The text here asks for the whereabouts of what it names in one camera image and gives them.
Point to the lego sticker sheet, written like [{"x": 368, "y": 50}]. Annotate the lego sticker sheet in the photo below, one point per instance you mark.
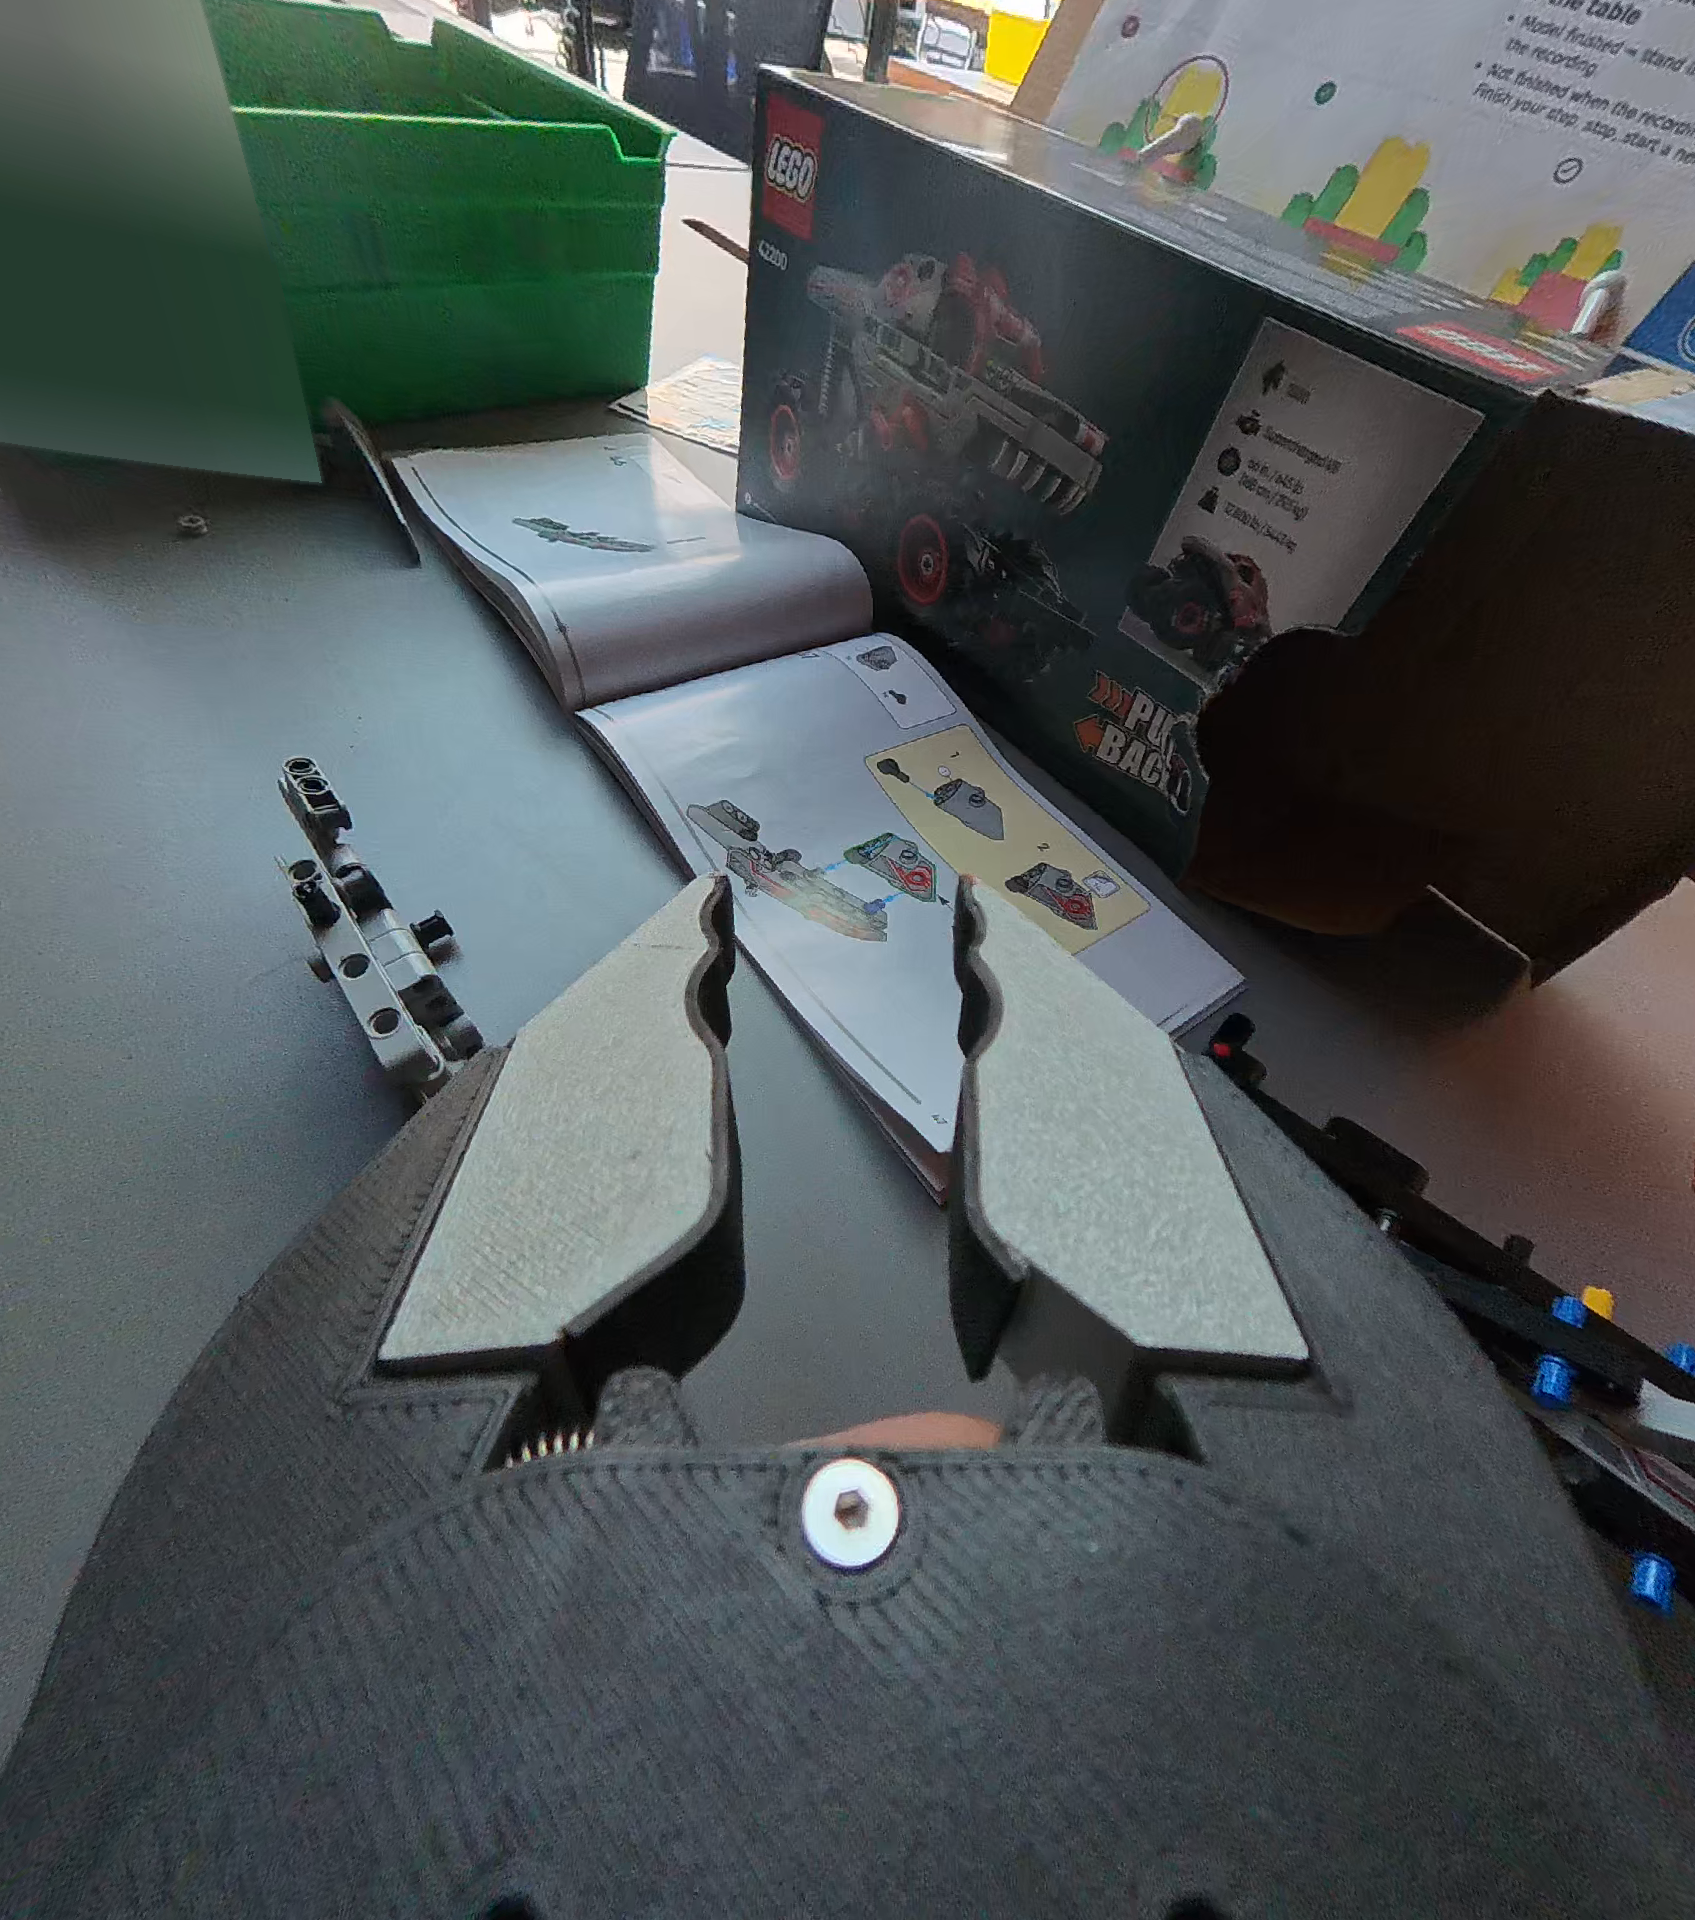
[{"x": 690, "y": 402}]

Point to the black lego truck chassis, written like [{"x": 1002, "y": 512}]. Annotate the black lego truck chassis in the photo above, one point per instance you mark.
[{"x": 1508, "y": 1335}]

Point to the white printed instruction poster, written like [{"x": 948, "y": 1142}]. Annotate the white printed instruction poster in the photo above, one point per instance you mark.
[{"x": 1312, "y": 75}]

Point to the black chair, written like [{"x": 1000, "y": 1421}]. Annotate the black chair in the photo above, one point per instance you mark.
[{"x": 698, "y": 82}]

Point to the brown cardboard board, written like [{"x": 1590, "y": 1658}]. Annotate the brown cardboard board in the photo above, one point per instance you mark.
[{"x": 1060, "y": 52}]

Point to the green plastic bin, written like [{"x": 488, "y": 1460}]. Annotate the green plastic bin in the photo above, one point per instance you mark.
[{"x": 456, "y": 300}]

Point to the grey lego beam assembly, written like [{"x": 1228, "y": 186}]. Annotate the grey lego beam assembly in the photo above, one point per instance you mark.
[{"x": 366, "y": 961}]

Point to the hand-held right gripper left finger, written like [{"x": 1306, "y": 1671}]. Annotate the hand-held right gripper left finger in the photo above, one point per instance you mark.
[{"x": 578, "y": 1170}]

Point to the yellow plastic bin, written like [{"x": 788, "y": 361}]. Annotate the yellow plastic bin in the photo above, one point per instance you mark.
[{"x": 1008, "y": 30}]

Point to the dark lego set box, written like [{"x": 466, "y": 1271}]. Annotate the dark lego set box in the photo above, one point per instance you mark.
[{"x": 1012, "y": 374}]

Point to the lego instruction booklet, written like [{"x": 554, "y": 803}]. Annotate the lego instruction booklet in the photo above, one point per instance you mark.
[{"x": 788, "y": 750}]

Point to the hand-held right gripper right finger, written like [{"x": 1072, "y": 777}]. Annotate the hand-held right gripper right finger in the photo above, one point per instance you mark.
[{"x": 1118, "y": 1170}]

